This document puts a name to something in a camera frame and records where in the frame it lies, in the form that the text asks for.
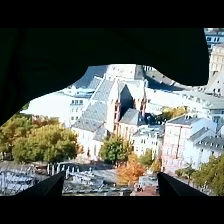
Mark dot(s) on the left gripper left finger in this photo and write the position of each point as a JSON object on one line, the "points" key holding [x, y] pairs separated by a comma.
{"points": [[48, 188]]}

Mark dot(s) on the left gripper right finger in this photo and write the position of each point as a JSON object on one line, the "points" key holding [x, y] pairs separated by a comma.
{"points": [[171, 187]]}

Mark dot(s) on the black garment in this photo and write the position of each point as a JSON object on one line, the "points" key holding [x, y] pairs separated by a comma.
{"points": [[83, 50]]}

